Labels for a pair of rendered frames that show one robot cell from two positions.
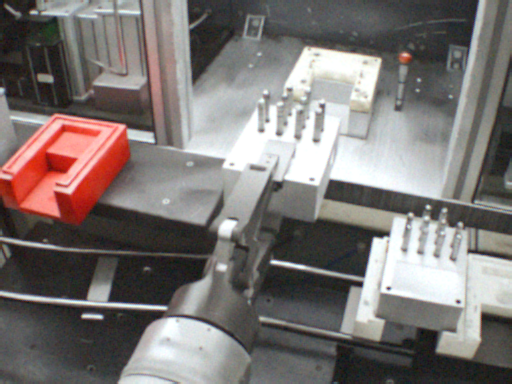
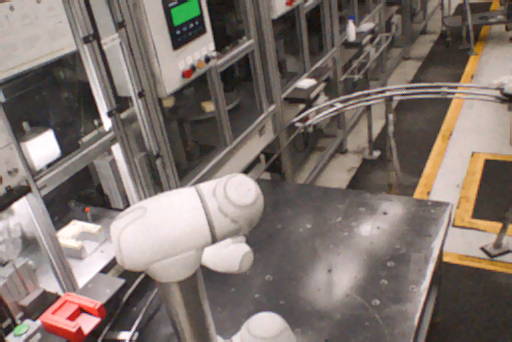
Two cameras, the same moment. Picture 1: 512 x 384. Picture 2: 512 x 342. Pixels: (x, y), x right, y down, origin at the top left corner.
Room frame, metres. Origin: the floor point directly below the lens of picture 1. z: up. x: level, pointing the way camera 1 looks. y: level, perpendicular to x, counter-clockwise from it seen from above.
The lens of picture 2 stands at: (-0.34, 1.27, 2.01)
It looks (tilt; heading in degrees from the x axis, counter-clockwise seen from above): 29 degrees down; 285
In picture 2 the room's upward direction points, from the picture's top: 10 degrees counter-clockwise
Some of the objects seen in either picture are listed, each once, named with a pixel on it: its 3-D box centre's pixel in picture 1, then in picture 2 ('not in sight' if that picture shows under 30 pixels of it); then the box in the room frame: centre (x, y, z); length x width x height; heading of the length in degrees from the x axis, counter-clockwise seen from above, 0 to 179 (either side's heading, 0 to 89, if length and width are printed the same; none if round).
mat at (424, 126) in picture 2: not in sight; (448, 65); (-1.19, -4.41, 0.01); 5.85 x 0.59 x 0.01; 73
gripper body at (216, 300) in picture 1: (221, 303); not in sight; (0.30, 0.03, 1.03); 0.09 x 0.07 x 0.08; 163
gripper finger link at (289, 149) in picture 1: (272, 164); not in sight; (0.44, -0.02, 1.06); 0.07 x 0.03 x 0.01; 163
